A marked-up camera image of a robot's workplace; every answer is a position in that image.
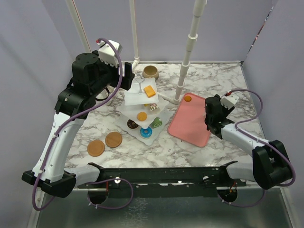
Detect pink serving tray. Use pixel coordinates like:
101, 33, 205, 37
168, 93, 210, 147

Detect white pvc frame left pole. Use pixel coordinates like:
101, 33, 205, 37
65, 0, 92, 52

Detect chocolate swiss roll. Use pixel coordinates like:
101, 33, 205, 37
150, 103, 159, 113

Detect wooden coaster near edge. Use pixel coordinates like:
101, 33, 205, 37
87, 140, 105, 157

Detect white pvc frame right pole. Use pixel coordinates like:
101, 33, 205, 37
159, 0, 208, 105

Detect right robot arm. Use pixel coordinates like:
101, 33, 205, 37
205, 95, 295, 190

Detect orange cookie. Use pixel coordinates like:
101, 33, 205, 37
184, 95, 192, 102

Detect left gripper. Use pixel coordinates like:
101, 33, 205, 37
91, 50, 135, 96

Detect white pvc frame pole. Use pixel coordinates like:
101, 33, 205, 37
129, 0, 140, 70
65, 0, 92, 52
159, 0, 208, 105

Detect white tiered serving stand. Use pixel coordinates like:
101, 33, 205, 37
117, 76, 173, 146

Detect blue frosted donut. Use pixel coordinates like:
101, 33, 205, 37
140, 127, 152, 139

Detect chocolate donut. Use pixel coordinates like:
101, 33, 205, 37
126, 119, 139, 130

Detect white pvc frame middle pole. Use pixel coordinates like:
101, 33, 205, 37
129, 0, 140, 70

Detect beige ceramic cup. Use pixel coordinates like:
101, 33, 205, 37
142, 65, 159, 80

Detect wooden coaster near stand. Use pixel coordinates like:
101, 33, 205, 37
105, 132, 123, 148

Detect yellow round biscuit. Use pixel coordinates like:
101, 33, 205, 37
137, 112, 148, 121

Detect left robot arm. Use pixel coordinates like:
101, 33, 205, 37
21, 49, 134, 198

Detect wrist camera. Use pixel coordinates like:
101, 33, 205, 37
96, 39, 119, 68
220, 93, 239, 110

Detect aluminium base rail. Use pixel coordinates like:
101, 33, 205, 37
37, 170, 289, 192

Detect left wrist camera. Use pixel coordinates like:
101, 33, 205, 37
96, 39, 119, 68

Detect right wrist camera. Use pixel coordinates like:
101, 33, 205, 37
220, 93, 239, 110

